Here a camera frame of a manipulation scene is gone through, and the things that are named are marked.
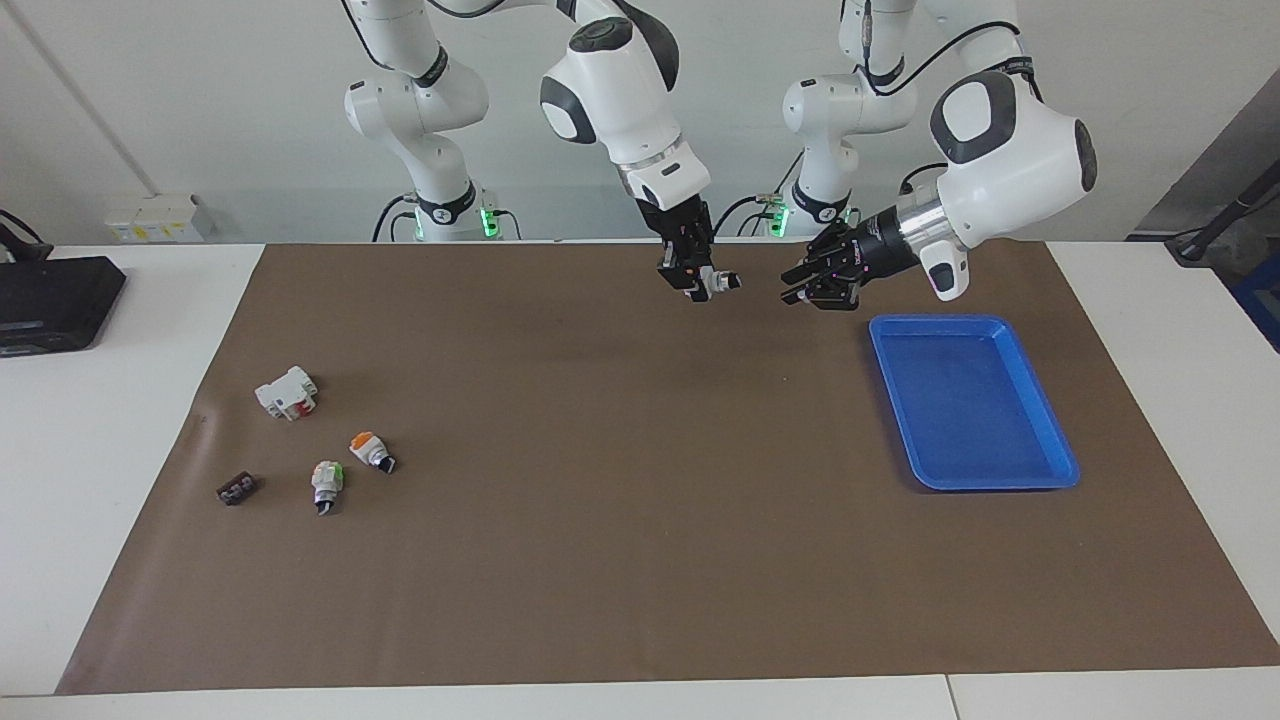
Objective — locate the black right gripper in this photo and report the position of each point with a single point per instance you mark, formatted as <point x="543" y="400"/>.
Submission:
<point x="678" y="225"/>

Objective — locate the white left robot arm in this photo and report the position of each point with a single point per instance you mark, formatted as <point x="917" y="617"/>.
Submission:
<point x="1020" y="170"/>

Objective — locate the white circuit breaker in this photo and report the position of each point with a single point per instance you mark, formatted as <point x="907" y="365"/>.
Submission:
<point x="283" y="392"/>

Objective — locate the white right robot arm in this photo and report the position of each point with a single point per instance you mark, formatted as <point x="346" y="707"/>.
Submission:
<point x="620" y="90"/>

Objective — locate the brown table mat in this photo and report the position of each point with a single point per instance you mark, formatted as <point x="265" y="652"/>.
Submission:
<point x="640" y="500"/>

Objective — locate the black electronics box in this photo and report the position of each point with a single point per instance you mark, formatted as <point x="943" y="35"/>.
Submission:
<point x="50" y="300"/>

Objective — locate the blue plastic tray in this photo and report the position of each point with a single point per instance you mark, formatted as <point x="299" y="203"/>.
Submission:
<point x="970" y="410"/>

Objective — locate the orange white rotary switch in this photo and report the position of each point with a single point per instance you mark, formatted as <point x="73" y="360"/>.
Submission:
<point x="720" y="284"/>
<point x="366" y="445"/>

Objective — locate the green white rotary switch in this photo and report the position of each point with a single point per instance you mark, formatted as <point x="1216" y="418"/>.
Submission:
<point x="326" y="480"/>

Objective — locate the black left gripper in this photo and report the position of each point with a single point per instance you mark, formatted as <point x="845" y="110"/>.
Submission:
<point x="880" y="250"/>

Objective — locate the black tripod stand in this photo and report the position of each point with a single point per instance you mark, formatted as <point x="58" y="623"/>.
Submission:
<point x="1195" y="248"/>

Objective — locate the blue crate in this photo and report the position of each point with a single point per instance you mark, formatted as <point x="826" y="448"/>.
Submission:
<point x="1262" y="305"/>

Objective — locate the dark brown terminal block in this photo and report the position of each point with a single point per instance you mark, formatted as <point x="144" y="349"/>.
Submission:
<point x="237" y="489"/>

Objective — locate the white wall socket box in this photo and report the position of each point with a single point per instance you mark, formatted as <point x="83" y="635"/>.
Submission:
<point x="155" y="220"/>

